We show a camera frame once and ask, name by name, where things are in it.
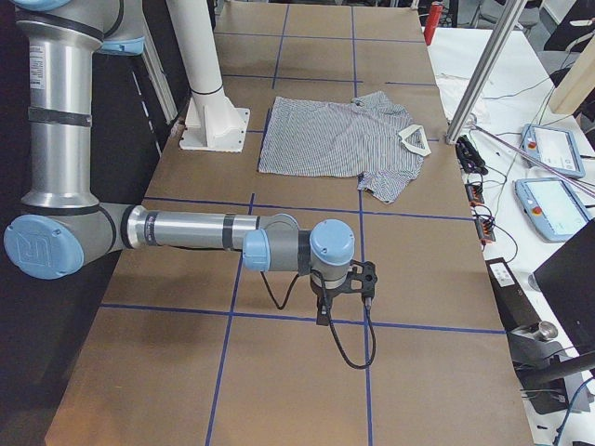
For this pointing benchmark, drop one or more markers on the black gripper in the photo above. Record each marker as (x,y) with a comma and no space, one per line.
(326,295)

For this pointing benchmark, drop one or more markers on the blue white striped polo shirt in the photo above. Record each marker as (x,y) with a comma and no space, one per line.
(371,138)

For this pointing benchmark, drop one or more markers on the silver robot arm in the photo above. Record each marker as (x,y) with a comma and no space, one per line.
(64,226)

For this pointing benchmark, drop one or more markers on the orange black connector module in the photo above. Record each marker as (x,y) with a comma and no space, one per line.
(485,222)

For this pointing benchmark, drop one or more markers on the black box with label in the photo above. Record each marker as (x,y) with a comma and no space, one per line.
(515,309)

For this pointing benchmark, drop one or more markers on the metal cylinder clamp stand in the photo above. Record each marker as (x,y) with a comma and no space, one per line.
(550,376)

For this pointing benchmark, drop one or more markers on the black monitor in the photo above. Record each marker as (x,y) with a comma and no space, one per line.
(566,280)

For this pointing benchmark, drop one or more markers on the near teach pendant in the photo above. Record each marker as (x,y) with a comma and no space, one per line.
(552,207)

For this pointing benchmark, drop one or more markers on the teach pendant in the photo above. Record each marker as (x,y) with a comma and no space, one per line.
(552,146)
(552,207)

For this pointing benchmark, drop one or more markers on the far teach pendant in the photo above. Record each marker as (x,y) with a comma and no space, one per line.
(552,146)

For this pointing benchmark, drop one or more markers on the red bottle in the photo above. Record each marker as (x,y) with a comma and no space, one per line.
(432,21)

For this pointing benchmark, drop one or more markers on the wooden beam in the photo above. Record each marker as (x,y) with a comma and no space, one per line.
(576,84)

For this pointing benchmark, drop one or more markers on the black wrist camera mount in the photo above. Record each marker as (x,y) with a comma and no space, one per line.
(362,279)

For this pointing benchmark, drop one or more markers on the aluminium frame post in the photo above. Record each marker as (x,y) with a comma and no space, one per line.
(495,44)

